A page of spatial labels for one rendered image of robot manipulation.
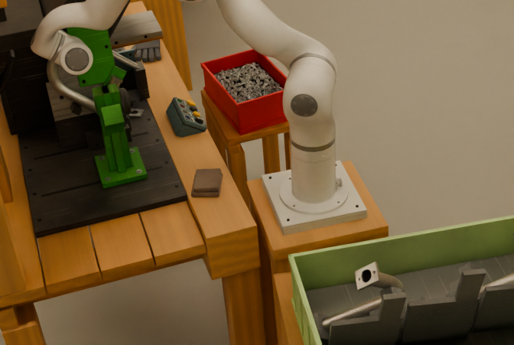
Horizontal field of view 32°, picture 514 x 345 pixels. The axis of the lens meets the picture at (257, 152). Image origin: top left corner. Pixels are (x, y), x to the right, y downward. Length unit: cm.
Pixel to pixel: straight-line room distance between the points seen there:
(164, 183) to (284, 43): 59
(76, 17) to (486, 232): 115
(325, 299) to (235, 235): 31
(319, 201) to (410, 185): 157
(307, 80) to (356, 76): 259
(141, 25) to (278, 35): 80
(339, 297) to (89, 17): 92
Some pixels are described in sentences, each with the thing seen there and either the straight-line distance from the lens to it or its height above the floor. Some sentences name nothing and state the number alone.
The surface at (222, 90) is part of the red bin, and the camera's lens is 290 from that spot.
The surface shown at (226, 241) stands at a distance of 235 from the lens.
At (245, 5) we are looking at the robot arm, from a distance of 216.
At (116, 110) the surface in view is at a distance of 244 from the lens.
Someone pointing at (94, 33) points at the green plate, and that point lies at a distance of 268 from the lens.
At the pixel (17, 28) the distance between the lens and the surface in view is 275.
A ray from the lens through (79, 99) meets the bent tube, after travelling 268.
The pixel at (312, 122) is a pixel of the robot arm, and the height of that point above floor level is 118.
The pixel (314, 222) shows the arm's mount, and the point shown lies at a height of 87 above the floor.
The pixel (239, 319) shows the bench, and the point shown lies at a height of 58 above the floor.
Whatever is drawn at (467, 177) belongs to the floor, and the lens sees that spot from 402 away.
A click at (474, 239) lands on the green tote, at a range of 229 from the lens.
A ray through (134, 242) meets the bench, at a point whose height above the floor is 88.
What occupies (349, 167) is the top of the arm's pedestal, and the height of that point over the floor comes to 85.
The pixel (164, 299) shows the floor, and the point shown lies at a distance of 349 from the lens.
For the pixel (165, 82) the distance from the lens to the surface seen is 301.
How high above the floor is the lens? 239
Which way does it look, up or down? 35 degrees down
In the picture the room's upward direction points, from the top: 5 degrees counter-clockwise
